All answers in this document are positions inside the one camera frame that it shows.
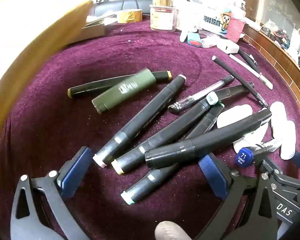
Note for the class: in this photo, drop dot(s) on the thin black pen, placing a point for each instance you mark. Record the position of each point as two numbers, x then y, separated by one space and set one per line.
240 78

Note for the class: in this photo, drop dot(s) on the clear gel pen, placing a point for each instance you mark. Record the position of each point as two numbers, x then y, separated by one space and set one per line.
202 92

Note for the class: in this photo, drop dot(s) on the olive green tube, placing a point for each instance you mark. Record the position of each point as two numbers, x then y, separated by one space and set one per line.
125 91

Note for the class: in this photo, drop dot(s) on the clear plastic jar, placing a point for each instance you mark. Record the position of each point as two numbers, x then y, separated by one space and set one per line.
162 18

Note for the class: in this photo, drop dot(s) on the black marker teal label cap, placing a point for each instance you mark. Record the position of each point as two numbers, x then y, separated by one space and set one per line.
230 92

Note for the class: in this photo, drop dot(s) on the black marker mustard caps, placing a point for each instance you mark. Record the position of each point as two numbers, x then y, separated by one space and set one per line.
90 86

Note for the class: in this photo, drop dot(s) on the short black pen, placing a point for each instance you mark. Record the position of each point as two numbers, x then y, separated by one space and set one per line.
247 58

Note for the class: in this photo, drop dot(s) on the gold tape roll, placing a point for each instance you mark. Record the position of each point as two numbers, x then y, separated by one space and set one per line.
129 16

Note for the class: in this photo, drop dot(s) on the black marker green end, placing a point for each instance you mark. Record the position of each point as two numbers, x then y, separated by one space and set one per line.
142 182

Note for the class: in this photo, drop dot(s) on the cardboard box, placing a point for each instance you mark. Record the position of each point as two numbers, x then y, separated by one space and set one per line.
93 30

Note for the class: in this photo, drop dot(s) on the black leather sofa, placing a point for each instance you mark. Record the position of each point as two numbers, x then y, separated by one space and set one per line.
130 5

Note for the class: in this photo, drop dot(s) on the pink mesh wrapped bottle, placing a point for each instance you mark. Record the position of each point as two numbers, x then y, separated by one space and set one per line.
235 26

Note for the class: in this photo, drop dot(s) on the person's left hand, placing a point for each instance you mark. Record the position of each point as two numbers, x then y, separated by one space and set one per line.
171 231

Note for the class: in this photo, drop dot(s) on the blue and red stamp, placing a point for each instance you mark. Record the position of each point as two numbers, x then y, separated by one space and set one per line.
193 38

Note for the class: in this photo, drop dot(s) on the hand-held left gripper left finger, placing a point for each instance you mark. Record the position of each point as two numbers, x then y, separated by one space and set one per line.
76 170

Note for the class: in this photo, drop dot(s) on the thick plain black marker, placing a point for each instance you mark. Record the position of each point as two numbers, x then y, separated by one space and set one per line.
215 136

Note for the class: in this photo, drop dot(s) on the black marker blue cap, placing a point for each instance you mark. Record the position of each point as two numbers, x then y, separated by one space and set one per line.
246 156

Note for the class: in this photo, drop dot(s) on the slim white pen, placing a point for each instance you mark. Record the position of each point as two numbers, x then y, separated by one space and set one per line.
252 72

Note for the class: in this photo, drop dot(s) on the gold-framed white board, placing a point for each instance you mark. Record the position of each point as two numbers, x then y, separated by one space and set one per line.
52 37

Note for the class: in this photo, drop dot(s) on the white power adapter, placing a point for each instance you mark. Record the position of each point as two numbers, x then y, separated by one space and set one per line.
227 45

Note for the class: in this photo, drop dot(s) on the black marker pink end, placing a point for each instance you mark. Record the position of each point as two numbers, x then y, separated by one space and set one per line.
142 120

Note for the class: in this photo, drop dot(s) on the wooden glass cabinet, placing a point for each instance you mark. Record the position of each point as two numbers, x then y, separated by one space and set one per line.
277 62

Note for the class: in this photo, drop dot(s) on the clear plastic bag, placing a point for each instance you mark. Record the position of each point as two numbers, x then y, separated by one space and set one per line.
210 40

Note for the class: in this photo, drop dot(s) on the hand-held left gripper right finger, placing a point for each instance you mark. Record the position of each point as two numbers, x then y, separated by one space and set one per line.
211 175

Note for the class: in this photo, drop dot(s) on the small white tube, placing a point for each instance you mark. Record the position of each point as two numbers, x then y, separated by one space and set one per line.
183 36

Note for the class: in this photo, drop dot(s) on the black marker yellow end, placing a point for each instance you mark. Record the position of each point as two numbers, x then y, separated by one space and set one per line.
165 135

